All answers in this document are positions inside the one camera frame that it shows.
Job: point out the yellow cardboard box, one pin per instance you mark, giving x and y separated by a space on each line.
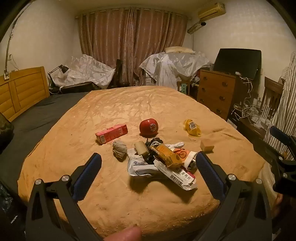
165 154

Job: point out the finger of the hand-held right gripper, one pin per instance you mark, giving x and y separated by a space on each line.
268 153
278 136

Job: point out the white and pink medicine box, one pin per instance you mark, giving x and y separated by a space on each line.
178 177

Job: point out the red carton box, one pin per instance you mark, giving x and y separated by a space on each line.
112 133

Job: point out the beige block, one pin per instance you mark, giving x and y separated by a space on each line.
141 148

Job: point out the wall socket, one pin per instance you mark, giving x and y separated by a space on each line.
7 75

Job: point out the dark grey bed sheet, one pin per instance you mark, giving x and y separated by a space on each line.
34 118

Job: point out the striped cloth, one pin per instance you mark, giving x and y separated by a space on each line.
286 92

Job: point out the wooden slat-back chair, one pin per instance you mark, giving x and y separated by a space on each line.
274 89

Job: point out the red apple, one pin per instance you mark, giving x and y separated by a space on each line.
149 127

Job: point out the pink curtain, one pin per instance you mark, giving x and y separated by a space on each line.
131 44

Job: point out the wall air conditioner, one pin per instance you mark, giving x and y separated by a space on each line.
211 10

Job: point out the black desk lamp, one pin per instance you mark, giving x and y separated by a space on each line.
62 68

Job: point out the thin bent rod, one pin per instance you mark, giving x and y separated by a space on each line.
10 44

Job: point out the yellow plastic wrapper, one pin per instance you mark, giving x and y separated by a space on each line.
192 127

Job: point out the wooden headboard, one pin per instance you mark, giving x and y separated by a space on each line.
20 90

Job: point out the brown sponge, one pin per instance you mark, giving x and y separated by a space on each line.
207 145

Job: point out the person's left hand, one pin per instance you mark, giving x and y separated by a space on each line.
124 234

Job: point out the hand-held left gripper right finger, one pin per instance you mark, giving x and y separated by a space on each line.
209 173

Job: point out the wooden chest of drawers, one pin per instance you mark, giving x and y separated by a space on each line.
215 92

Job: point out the cream pillow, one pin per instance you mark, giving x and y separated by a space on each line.
179 49

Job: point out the grey balled sock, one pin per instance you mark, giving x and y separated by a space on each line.
120 149

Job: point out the orange blanket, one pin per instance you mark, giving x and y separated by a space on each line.
138 104

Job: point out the white sock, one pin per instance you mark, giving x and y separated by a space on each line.
175 144

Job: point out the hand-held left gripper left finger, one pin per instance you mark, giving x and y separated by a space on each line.
89 173

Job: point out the crumpled white paper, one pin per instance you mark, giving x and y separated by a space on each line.
138 166

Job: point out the orange and white wrapper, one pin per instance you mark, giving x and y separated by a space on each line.
186 155

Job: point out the black monitor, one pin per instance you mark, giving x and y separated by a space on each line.
238 61

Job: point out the dark wooden desk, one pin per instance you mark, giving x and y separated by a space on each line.
249 129

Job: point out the crumpled plastic dust sheet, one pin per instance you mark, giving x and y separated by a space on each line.
85 69

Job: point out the dark pillow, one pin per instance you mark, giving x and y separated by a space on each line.
4 132

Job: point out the large plastic dust sheet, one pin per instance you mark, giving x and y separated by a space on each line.
175 64

